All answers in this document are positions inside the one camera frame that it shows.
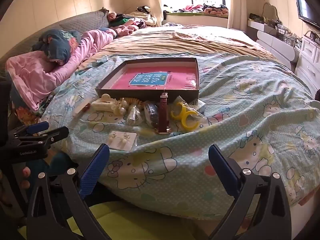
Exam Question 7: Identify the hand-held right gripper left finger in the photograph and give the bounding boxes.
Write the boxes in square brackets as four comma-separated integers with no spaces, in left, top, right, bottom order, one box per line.
[26,144,110,240]

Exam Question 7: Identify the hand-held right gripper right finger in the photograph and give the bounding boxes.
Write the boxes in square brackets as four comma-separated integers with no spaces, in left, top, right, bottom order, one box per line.
[208,144,292,240]

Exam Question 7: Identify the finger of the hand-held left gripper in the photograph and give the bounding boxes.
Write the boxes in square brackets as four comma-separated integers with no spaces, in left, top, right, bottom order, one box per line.
[19,126,70,151]
[7,121,50,138]

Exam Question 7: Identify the pearl earrings card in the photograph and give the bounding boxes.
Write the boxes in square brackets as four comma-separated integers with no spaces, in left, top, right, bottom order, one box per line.
[108,131,138,152]

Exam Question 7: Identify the white hair claw clip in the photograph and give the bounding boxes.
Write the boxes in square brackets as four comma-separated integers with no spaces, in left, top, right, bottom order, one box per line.
[91,94,113,112]

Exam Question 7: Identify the yellow hoop earrings bag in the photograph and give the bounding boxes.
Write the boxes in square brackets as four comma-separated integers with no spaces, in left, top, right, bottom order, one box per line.
[171,96,207,130]

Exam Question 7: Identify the clear jewellery bag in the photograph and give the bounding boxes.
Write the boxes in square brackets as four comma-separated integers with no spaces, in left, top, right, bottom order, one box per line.
[126,104,143,127]

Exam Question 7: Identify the shallow cardboard box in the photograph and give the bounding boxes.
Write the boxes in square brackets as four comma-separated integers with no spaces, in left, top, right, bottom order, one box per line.
[95,58,200,105]

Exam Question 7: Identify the brown watch strap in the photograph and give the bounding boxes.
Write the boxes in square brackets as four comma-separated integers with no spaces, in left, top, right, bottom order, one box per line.
[157,91,172,135]

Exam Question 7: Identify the person's left hand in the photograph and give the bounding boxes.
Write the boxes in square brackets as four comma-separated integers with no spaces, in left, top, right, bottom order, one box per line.
[20,167,32,191]

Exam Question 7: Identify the pink blanket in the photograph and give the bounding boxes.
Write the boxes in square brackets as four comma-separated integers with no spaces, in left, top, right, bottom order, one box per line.
[5,27,118,111]

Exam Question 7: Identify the cartoon cat print sheet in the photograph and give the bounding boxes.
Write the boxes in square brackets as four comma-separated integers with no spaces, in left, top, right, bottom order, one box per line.
[41,52,320,221]

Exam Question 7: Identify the person's yellow-green clothing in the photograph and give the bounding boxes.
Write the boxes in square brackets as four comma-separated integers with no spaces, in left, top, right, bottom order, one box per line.
[17,200,208,240]

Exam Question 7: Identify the pearl hair accessory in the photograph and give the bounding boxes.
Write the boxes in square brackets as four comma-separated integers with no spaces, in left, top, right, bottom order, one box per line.
[112,97,128,116]

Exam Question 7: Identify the blue floral pillow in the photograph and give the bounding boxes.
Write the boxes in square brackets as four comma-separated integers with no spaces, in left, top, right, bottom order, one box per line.
[31,29,82,64]

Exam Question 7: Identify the pink book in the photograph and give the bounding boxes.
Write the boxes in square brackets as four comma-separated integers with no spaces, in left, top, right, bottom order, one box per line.
[109,66,197,90]

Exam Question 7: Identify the grey quilted headboard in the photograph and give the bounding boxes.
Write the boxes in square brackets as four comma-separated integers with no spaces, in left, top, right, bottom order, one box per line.
[0,9,110,80]

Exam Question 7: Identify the pink fuzzy garment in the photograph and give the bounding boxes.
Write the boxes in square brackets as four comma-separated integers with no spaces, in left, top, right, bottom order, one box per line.
[115,25,137,37]

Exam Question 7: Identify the light pink towel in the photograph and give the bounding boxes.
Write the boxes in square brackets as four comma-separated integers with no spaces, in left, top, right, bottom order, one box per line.
[172,30,258,49]

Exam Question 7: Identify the white vanity desk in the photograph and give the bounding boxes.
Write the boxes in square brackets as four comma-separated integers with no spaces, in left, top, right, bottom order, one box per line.
[247,19,301,67]

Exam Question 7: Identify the beige bed sheet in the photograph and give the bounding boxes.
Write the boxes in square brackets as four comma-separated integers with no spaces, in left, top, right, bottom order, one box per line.
[75,25,278,71]

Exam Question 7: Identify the white dresser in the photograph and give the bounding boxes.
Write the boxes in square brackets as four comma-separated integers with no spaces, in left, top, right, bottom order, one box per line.
[295,34,320,92]

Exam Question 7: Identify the pile of clothes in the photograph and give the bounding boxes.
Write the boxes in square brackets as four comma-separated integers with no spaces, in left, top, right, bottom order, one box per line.
[107,5,158,37]

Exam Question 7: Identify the white window seat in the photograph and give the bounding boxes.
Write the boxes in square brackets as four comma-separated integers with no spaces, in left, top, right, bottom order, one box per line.
[164,11,229,28]

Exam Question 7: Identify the clothes on window seat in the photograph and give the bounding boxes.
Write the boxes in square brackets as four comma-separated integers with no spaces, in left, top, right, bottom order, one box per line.
[164,4,229,17]

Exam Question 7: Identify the wavy vanity mirror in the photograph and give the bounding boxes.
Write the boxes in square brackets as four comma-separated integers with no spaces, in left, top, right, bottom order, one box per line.
[261,2,279,22]

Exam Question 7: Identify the cream curtain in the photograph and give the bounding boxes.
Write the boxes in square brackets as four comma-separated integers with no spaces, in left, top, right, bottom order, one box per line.
[149,0,167,27]
[226,0,247,30]

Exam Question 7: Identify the beaded bracelet clear bag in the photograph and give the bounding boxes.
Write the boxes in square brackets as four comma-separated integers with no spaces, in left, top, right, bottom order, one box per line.
[143,101,160,128]

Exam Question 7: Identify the wall television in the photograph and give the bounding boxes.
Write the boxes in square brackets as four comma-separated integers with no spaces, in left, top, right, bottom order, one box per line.
[294,0,320,31]

